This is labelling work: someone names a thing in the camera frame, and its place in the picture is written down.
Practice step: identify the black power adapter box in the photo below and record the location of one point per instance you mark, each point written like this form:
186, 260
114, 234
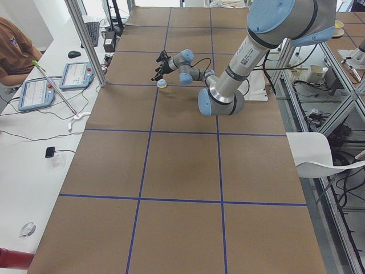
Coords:
109, 41

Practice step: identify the black keyboard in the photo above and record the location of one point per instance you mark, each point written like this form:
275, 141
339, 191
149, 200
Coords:
93, 31

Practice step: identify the white camera column pedestal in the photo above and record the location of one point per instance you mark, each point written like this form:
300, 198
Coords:
257, 91

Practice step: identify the near blue teach pendant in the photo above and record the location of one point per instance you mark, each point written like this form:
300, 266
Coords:
36, 94

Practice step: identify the small black square device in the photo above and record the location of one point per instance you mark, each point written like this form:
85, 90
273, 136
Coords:
50, 151

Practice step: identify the clear plastic bag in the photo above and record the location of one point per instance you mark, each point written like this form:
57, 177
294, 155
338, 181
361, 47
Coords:
57, 163

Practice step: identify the person in brown shirt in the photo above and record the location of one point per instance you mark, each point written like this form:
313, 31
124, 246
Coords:
17, 54

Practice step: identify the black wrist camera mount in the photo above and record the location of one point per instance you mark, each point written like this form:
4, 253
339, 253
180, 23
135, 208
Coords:
163, 57

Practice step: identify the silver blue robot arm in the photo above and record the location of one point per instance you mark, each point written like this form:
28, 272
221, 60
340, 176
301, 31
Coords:
304, 23

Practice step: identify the blue teach pendant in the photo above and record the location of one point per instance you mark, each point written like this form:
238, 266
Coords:
77, 75
36, 94

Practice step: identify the far blue teach pendant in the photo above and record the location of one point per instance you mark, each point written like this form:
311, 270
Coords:
77, 75

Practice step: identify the pink green stick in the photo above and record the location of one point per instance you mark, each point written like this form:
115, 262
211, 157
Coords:
42, 71

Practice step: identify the white plastic chair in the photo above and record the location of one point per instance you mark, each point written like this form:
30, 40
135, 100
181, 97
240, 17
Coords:
312, 155

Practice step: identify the brown paper table mat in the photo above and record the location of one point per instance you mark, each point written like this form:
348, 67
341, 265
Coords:
157, 187

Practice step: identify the red bottle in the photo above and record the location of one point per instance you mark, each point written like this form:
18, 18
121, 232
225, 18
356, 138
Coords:
11, 259

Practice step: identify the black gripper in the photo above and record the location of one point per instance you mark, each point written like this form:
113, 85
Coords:
166, 67

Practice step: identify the aluminium frame post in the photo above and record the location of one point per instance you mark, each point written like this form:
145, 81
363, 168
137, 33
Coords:
85, 39

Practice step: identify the black computer mouse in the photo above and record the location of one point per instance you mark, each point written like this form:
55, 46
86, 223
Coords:
73, 54

